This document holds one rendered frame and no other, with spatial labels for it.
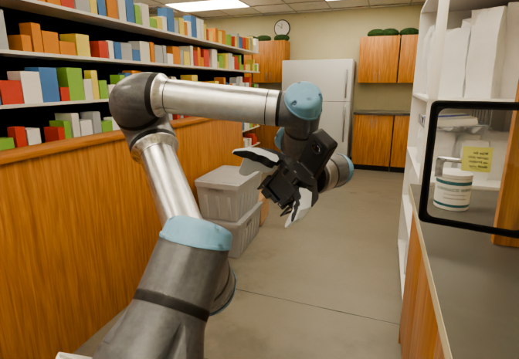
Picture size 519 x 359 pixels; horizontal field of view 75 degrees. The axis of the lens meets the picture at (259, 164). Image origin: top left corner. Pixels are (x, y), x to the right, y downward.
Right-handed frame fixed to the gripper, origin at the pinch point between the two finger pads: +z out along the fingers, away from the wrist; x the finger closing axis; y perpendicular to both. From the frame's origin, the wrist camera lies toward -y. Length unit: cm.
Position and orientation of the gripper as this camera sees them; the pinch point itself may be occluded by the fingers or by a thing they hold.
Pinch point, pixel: (262, 181)
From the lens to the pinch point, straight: 52.7
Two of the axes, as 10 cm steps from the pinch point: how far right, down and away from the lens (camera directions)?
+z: -5.7, 0.8, -8.2
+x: -6.2, -7.0, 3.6
